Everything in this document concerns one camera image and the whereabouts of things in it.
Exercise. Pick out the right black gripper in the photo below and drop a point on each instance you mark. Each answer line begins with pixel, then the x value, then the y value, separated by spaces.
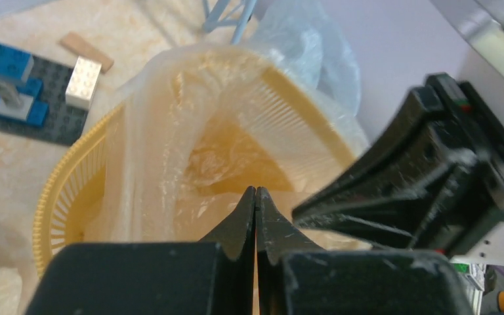
pixel 433 180

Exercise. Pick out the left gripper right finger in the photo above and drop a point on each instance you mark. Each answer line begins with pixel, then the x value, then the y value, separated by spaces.
pixel 297 276

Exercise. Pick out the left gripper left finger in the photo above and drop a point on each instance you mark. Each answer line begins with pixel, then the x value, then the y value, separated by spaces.
pixel 213 275

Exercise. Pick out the yellow plastic trash bin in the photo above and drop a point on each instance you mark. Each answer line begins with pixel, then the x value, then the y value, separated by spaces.
pixel 73 194

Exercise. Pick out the clear plastic trash bag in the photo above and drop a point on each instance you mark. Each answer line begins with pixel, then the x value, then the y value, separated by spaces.
pixel 201 124

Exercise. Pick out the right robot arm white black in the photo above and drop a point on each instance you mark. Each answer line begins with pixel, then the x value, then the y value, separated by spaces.
pixel 481 25

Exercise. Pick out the light blue tripod stand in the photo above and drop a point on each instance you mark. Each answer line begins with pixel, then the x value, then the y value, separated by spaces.
pixel 217 17

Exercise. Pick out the wooden block rear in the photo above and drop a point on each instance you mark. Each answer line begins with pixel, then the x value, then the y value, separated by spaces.
pixel 76 44

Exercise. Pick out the toy brick model on plate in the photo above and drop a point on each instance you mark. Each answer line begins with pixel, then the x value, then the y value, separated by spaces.
pixel 45 100

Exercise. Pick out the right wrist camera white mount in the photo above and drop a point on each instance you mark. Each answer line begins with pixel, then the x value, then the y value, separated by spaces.
pixel 472 266

